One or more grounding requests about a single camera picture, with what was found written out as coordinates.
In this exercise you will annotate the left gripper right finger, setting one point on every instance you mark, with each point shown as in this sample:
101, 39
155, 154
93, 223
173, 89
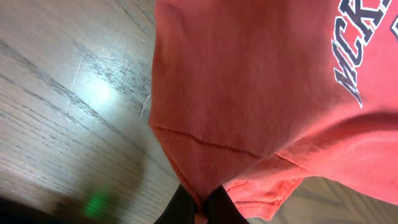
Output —
220, 209

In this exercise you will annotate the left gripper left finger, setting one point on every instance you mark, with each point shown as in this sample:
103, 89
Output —
180, 210

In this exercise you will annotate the red printed t-shirt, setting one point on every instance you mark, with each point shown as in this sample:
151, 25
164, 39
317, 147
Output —
254, 96

